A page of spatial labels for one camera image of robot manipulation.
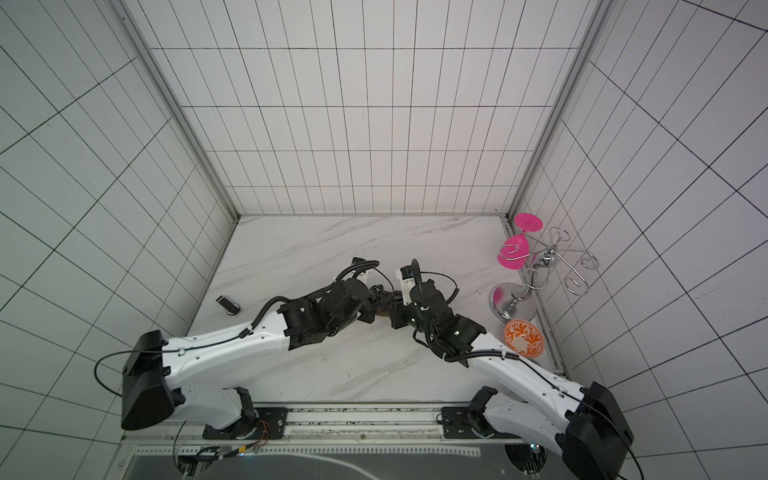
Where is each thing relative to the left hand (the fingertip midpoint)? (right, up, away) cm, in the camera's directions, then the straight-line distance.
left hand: (259, 293), depth 94 cm
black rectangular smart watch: (-9, -5, -1) cm, 10 cm away
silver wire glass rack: (+82, -3, -2) cm, 82 cm away
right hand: (+54, +1, -12) cm, 55 cm away
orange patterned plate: (+82, -11, -9) cm, 83 cm away
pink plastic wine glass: (+75, +15, -19) cm, 79 cm away
